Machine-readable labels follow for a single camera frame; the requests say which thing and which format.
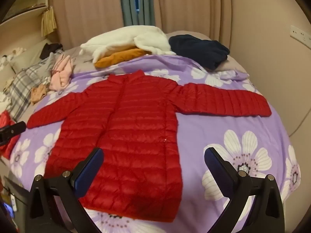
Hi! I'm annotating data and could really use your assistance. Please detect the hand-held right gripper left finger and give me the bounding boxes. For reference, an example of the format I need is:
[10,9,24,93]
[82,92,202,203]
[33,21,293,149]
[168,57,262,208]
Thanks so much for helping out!
[25,148,104,233]

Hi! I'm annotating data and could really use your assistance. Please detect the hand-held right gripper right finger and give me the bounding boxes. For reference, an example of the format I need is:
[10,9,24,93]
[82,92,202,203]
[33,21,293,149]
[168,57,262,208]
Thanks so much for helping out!
[204,147,285,233]

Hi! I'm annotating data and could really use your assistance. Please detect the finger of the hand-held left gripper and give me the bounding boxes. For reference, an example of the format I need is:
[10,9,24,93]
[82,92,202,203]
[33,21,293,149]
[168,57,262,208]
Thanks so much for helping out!
[0,121,27,141]

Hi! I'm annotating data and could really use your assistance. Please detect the red puffer jacket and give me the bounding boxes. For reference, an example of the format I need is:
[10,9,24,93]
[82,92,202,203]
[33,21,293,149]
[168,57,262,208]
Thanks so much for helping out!
[26,69,272,223]

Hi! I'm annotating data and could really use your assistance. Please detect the red cloth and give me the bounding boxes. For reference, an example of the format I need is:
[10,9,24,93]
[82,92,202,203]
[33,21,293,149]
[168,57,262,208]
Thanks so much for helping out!
[0,110,20,159]

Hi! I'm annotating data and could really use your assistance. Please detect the small beige garment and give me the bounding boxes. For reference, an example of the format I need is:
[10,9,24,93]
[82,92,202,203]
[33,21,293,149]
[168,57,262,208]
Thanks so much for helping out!
[30,84,48,103]

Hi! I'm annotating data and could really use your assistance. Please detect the grey plaid garment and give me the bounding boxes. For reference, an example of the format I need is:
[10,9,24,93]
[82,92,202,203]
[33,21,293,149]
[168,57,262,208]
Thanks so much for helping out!
[5,63,52,122]

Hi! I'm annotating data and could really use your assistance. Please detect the purple floral blanket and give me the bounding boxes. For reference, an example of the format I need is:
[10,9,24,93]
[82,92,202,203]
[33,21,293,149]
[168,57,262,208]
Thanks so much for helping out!
[5,51,302,233]

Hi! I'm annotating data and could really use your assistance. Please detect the pink garment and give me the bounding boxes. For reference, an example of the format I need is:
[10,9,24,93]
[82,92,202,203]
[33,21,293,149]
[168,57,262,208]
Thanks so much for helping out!
[49,55,73,91]

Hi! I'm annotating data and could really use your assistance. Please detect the dark bedside object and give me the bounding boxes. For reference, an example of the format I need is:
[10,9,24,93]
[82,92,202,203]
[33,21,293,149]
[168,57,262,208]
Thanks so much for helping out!
[0,175,30,233]

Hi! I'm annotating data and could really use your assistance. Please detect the white plush toys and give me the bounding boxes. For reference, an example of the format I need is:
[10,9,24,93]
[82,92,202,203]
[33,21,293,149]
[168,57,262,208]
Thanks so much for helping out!
[0,47,26,66]

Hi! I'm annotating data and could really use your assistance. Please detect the cream pillow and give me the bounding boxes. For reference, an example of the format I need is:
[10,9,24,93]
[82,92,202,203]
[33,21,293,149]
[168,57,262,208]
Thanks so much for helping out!
[10,37,52,74]

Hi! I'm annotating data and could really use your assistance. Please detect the dark brown garment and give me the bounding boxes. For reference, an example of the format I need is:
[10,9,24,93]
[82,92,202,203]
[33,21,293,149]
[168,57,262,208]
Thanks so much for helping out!
[39,43,64,60]

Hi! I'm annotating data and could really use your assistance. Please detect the yellow tassel hanging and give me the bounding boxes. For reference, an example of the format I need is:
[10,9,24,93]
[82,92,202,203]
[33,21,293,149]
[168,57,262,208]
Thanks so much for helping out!
[41,6,57,37]

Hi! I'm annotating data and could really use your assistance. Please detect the orange garment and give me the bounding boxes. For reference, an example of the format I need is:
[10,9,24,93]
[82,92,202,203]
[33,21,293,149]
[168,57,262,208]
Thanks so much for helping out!
[94,49,152,68]

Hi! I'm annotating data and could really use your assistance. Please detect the navy garment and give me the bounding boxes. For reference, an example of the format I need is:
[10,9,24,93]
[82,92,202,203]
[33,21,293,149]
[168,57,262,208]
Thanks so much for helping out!
[169,34,230,70]

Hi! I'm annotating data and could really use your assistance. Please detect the white fleece garment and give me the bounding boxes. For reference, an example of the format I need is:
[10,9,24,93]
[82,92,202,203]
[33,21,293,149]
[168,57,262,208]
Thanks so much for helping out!
[80,25,176,63]

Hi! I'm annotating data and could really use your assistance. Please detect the beige curtain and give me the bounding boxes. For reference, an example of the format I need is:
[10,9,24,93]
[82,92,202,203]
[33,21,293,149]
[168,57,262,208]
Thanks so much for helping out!
[57,0,124,49]
[152,0,234,42]

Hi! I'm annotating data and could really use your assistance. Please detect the white power strip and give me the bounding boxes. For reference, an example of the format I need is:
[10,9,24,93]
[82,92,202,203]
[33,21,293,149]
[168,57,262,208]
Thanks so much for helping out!
[290,25,311,42]

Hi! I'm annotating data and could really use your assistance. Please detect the teal curtain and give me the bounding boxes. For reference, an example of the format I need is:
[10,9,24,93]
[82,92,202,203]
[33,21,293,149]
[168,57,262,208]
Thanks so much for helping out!
[119,0,156,27]

